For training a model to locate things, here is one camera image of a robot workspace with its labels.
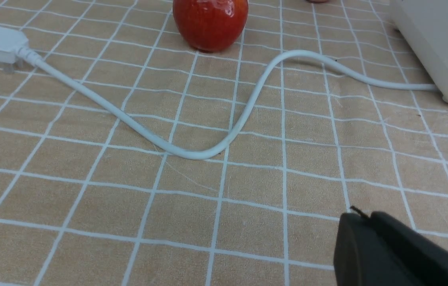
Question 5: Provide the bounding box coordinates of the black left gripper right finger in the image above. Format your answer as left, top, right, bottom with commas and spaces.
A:
369, 211, 448, 286

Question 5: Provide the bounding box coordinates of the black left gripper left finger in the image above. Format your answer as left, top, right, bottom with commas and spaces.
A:
333, 213, 423, 286

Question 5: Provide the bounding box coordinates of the white toaster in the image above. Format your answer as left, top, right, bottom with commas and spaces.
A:
389, 0, 448, 103

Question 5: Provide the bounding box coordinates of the red apple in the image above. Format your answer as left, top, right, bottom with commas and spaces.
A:
172, 0, 249, 53

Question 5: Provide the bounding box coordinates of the beige checkered tablecloth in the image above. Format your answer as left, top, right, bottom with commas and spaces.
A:
0, 0, 448, 286

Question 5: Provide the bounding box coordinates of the white toaster power cord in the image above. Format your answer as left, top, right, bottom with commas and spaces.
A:
0, 25, 438, 160

